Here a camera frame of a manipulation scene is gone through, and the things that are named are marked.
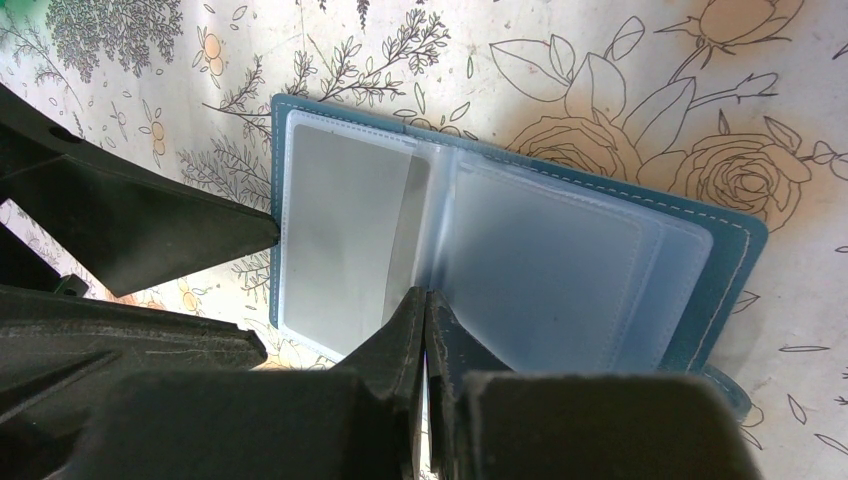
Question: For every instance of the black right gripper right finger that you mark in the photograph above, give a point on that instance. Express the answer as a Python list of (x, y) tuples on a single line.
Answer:
[(490, 422)]

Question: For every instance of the green plastic bin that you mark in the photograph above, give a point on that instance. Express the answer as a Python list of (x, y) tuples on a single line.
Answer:
[(22, 12)]

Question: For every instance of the floral table mat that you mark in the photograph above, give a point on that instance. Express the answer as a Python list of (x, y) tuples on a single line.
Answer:
[(741, 104)]

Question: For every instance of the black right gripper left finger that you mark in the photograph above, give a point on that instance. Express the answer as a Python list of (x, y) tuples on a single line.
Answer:
[(356, 420)]

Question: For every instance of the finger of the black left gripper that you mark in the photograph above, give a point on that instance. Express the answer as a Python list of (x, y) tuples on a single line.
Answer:
[(60, 355), (129, 227)]

